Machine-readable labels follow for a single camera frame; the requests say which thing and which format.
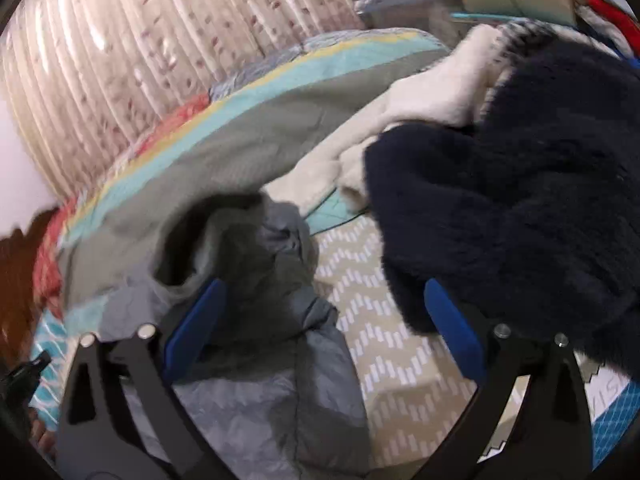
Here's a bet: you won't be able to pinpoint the beige patterned bed sheet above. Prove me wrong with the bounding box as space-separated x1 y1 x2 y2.
314 215 531 468

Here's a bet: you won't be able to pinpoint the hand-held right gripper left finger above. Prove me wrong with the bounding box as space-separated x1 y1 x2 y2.
56 278 228 480

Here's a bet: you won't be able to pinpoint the red and white clothes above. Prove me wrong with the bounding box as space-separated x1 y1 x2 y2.
575 0 640 58

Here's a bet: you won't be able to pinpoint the wooden headboard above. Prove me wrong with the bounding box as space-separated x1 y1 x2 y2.
0 210 58 371

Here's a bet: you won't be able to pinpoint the cream fleece garment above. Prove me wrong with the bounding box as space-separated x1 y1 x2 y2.
262 24 506 223

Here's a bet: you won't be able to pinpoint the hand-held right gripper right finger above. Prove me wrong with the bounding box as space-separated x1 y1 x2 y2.
411 278 594 480

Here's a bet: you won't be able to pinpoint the navy fluffy sweater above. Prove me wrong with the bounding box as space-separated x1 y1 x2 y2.
364 35 640 367

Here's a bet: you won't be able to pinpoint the striped patchwork quilt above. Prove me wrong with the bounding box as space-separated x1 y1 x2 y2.
30 29 451 431

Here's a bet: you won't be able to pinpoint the grey puffer jacket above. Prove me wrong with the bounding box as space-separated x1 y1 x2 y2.
97 192 372 478

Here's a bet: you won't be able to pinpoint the bagged floral quilt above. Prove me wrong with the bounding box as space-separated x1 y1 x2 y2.
2 0 371 201

